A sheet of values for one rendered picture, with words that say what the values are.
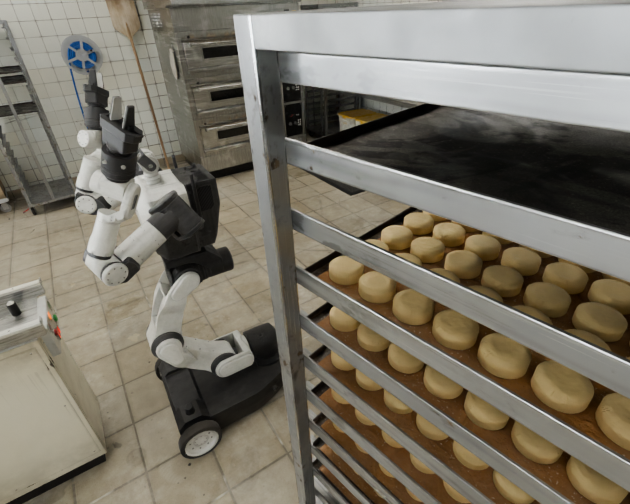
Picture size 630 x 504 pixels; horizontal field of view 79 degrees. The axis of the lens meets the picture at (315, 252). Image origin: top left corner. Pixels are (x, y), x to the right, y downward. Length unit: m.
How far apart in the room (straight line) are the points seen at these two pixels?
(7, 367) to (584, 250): 1.76
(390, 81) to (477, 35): 0.09
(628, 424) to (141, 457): 2.09
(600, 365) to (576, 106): 0.19
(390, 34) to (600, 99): 0.14
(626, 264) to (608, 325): 0.23
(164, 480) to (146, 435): 0.28
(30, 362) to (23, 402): 0.19
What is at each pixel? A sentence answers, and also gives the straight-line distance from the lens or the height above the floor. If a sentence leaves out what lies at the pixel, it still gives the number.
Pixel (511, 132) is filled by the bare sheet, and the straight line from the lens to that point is 0.59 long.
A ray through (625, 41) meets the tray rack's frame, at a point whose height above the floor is 1.80.
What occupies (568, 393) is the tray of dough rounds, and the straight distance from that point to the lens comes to 0.45.
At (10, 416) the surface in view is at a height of 0.54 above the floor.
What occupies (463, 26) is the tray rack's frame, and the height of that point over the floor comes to 1.81.
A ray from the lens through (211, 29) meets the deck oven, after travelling 4.88.
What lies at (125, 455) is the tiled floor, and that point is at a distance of 2.32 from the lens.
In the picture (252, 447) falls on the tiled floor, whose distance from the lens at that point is 2.14.
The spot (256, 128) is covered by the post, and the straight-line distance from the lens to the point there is 0.44.
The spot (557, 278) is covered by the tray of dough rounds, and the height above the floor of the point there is 1.51.
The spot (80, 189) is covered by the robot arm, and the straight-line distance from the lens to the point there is 1.85.
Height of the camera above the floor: 1.82
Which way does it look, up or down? 33 degrees down
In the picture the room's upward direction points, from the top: 3 degrees counter-clockwise
